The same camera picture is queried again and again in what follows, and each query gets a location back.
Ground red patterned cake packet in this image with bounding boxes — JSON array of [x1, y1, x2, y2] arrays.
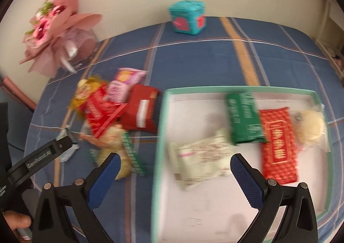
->
[[260, 107, 298, 185]]

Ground light green snack packet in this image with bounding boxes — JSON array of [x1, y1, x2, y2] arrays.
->
[[57, 126, 79, 163]]

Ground beige round biscuit packet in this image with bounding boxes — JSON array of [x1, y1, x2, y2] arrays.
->
[[79, 122, 132, 180]]

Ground white cream snack packet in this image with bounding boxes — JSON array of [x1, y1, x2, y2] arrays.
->
[[167, 128, 235, 190]]

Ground person's left hand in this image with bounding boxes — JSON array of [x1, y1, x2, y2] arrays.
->
[[3, 210, 31, 231]]

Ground white tray with green rim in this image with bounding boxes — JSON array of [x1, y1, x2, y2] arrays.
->
[[151, 86, 321, 242]]

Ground clear wrapped white pastry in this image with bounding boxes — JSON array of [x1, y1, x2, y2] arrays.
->
[[290, 104, 331, 153]]

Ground red crinkled snack packet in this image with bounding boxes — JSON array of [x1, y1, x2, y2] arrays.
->
[[85, 84, 127, 138]]

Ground dark green snack packet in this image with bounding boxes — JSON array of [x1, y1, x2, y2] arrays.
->
[[226, 93, 267, 145]]

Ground yellow cake packet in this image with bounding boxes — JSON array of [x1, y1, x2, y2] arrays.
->
[[70, 75, 108, 119]]

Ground pink snack packet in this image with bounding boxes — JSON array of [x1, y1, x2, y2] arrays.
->
[[106, 68, 147, 102]]

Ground dark red snack packet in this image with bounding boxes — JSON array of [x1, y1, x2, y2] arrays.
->
[[120, 84, 160, 133]]

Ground pink paper flower bouquet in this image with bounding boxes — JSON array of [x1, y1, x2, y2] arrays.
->
[[20, 0, 102, 78]]

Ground blue plaid tablecloth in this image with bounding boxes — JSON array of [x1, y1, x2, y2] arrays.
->
[[25, 17, 343, 242]]

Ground white wooden shelf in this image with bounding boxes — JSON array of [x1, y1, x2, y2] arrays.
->
[[314, 0, 343, 81]]

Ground teal toy box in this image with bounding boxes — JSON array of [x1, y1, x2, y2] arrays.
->
[[169, 0, 206, 36]]

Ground pink chair frame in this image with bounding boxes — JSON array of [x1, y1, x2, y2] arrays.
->
[[1, 76, 37, 112]]

